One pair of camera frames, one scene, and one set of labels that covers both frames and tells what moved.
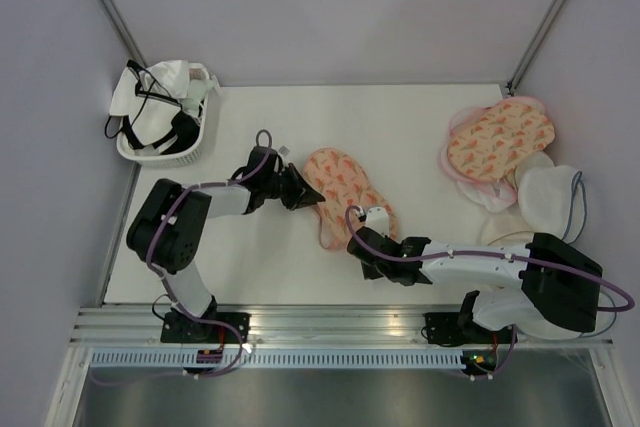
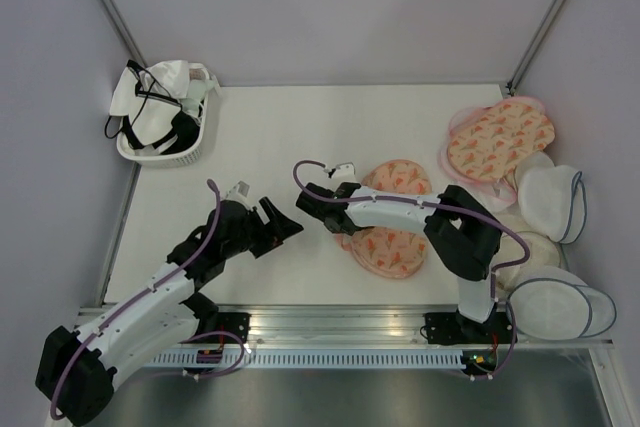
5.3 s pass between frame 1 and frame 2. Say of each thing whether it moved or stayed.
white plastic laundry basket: stayed
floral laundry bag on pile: stayed
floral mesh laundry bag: moved
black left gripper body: moved
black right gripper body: moved
